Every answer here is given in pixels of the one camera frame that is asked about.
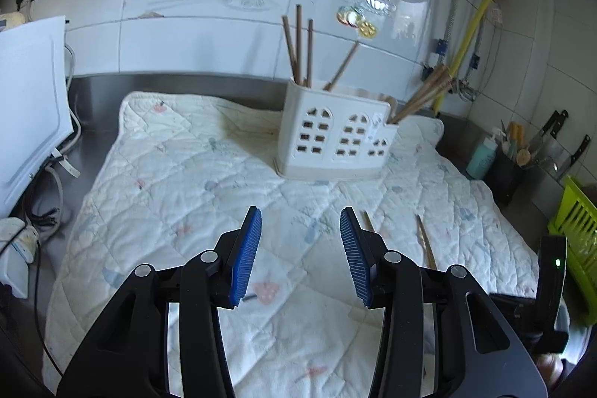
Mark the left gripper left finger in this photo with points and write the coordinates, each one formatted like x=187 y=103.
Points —
x=124 y=353

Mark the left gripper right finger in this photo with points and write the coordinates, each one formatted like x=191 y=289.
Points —
x=477 y=353

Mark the person's right hand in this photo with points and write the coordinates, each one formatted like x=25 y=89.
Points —
x=551 y=367

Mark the green plastic dish rack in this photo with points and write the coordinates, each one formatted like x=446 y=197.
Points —
x=576 y=220

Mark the black utensil crock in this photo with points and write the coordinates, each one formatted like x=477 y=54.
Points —
x=504 y=178

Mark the white power strip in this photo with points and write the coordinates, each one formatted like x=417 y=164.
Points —
x=18 y=247

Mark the metal ladle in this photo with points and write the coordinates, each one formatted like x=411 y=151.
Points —
x=547 y=164

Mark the wooden spoon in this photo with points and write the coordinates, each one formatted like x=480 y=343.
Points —
x=523 y=157

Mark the teal spray bottle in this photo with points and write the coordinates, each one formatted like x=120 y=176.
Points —
x=482 y=158

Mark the white quilted mat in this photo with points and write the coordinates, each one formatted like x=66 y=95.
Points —
x=185 y=169

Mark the chrome angle valve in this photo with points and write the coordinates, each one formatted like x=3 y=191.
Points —
x=465 y=91

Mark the white microwave oven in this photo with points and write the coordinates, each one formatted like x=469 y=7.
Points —
x=34 y=117

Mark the white plastic utensil holder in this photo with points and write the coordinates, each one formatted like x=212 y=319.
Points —
x=340 y=135

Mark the black handle cleaver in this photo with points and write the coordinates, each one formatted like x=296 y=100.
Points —
x=536 y=141

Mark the black handle kitchen knife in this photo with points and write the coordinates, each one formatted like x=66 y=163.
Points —
x=572 y=158

